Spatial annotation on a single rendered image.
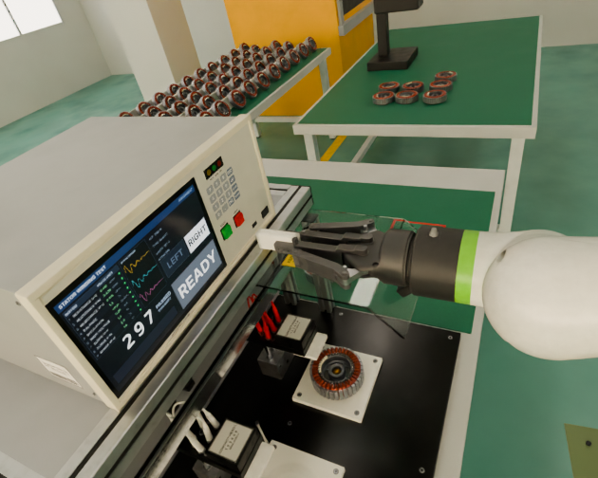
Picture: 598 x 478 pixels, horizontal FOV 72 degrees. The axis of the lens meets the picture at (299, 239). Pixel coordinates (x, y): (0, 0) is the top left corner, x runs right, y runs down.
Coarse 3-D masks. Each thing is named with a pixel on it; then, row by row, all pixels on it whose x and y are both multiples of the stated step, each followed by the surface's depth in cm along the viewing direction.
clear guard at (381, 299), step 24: (312, 216) 87; (336, 216) 86; (360, 216) 84; (288, 288) 71; (312, 288) 70; (336, 288) 69; (360, 288) 68; (384, 288) 69; (384, 312) 66; (408, 312) 69
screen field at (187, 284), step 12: (204, 252) 63; (216, 252) 66; (192, 264) 61; (204, 264) 63; (216, 264) 66; (180, 276) 59; (192, 276) 61; (204, 276) 64; (180, 288) 59; (192, 288) 62; (180, 300) 60
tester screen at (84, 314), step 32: (192, 192) 59; (160, 224) 54; (192, 224) 60; (128, 256) 50; (160, 256) 55; (192, 256) 61; (96, 288) 47; (128, 288) 51; (160, 288) 56; (64, 320) 44; (96, 320) 47; (128, 320) 51; (160, 320) 57; (96, 352) 48; (128, 352) 52
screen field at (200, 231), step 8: (200, 224) 61; (192, 232) 60; (200, 232) 62; (208, 232) 63; (184, 240) 59; (192, 240) 60; (200, 240) 62; (176, 248) 57; (184, 248) 59; (192, 248) 60; (168, 256) 56; (176, 256) 58; (184, 256) 59; (168, 264) 56; (176, 264) 58; (168, 272) 57
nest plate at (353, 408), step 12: (324, 348) 95; (372, 360) 90; (348, 372) 89; (372, 372) 88; (300, 384) 88; (372, 384) 85; (300, 396) 86; (312, 396) 86; (348, 396) 84; (360, 396) 84; (324, 408) 83; (336, 408) 83; (348, 408) 82; (360, 408) 82; (360, 420) 80
